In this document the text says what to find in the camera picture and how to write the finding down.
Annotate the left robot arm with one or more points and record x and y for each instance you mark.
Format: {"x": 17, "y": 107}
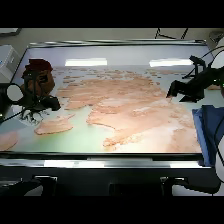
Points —
{"x": 29, "y": 100}

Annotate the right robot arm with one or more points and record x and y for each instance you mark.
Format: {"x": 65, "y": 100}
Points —
{"x": 218, "y": 61}

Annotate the silver frame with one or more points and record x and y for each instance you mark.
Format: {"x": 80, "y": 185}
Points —
{"x": 116, "y": 163}

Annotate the brown garment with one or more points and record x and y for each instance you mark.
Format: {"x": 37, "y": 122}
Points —
{"x": 49, "y": 85}

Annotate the dark red garment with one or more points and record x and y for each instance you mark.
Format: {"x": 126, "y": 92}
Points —
{"x": 38, "y": 64}

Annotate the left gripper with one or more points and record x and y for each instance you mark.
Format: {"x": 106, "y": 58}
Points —
{"x": 50, "y": 102}

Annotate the blue garment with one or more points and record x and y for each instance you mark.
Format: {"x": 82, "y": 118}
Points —
{"x": 206, "y": 133}

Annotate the white box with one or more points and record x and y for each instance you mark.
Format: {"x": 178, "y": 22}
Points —
{"x": 6, "y": 60}

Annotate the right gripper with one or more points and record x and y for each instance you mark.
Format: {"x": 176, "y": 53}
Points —
{"x": 195, "y": 88}

